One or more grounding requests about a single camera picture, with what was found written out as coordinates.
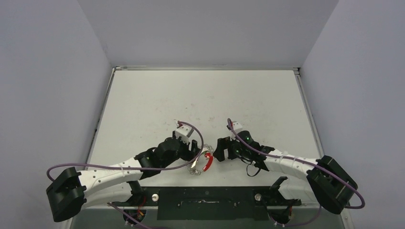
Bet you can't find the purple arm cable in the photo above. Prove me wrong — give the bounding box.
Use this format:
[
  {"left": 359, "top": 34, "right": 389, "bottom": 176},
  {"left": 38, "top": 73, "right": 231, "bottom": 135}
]
[
  {"left": 226, "top": 118, "right": 366, "bottom": 210},
  {"left": 46, "top": 120, "right": 205, "bottom": 182}
]

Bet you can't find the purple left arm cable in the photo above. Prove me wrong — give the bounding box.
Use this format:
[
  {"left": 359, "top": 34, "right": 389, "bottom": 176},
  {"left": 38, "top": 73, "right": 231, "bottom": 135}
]
[{"left": 46, "top": 120, "right": 205, "bottom": 182}]

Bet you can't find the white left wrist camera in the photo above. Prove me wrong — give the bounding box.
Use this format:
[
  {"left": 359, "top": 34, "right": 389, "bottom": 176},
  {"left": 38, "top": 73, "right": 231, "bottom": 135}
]
[{"left": 174, "top": 122, "right": 194, "bottom": 144}]

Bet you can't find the steel key organizer ring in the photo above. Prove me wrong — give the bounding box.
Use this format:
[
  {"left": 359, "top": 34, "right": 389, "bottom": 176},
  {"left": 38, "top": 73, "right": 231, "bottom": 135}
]
[{"left": 186, "top": 144, "right": 215, "bottom": 175}]

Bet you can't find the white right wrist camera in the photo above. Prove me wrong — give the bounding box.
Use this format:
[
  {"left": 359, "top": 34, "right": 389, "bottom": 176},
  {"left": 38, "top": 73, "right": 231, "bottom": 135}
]
[{"left": 226, "top": 120, "right": 243, "bottom": 133}]

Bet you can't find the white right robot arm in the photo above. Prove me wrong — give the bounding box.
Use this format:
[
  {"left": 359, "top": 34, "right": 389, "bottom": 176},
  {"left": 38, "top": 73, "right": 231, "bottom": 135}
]
[{"left": 213, "top": 131, "right": 358, "bottom": 214}]

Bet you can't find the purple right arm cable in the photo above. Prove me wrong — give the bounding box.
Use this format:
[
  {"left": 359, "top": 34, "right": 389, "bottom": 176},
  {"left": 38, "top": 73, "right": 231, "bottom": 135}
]
[{"left": 226, "top": 118, "right": 366, "bottom": 210}]

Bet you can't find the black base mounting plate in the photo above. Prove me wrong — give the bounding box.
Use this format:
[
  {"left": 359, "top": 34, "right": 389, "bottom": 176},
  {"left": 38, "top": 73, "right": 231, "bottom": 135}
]
[{"left": 115, "top": 186, "right": 301, "bottom": 220}]

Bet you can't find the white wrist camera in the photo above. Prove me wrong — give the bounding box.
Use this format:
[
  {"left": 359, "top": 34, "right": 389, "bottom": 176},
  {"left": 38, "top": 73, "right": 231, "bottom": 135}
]
[
  {"left": 174, "top": 122, "right": 194, "bottom": 144},
  {"left": 226, "top": 120, "right": 243, "bottom": 133}
]

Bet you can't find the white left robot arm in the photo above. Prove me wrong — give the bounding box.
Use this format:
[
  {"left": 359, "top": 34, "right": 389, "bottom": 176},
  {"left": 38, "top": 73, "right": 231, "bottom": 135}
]
[{"left": 46, "top": 137, "right": 202, "bottom": 222}]

